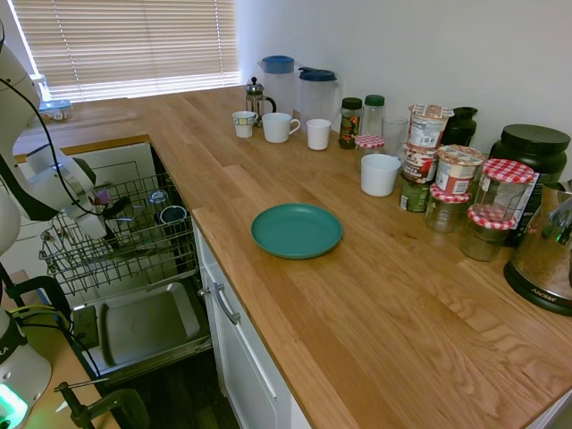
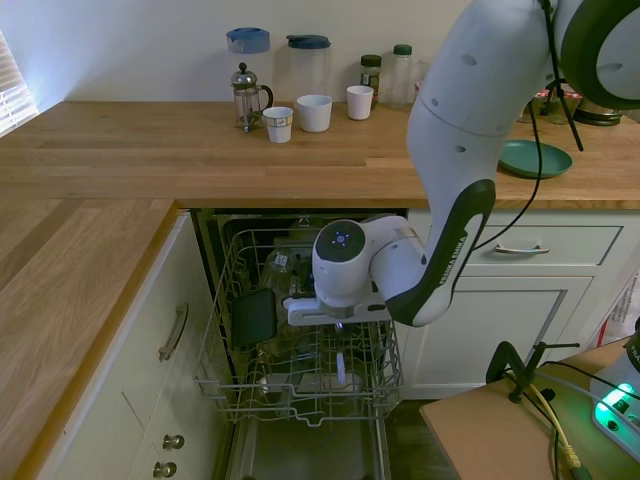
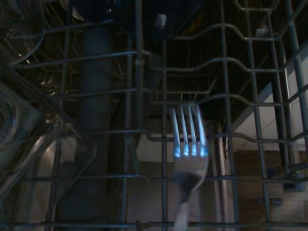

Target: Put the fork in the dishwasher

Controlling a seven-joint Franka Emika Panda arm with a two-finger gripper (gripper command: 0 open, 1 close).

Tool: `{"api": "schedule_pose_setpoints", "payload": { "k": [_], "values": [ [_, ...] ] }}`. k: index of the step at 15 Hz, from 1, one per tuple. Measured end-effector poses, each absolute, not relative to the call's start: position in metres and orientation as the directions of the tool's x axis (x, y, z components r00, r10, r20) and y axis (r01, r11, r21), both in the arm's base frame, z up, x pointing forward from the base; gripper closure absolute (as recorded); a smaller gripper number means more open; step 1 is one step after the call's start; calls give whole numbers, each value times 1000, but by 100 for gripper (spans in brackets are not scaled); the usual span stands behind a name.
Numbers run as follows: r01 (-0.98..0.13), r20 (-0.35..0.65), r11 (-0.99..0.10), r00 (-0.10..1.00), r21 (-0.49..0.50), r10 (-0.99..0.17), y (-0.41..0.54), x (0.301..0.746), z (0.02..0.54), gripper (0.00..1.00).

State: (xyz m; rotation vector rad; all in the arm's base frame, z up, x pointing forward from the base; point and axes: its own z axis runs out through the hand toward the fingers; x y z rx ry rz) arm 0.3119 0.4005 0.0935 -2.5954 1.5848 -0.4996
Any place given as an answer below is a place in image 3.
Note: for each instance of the silver metal fork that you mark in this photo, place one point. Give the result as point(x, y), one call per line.
point(188, 179)

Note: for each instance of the clear glass bowl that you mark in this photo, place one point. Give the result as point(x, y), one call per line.
point(24, 36)

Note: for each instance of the clear glass container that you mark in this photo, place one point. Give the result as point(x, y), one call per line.
point(14, 125)

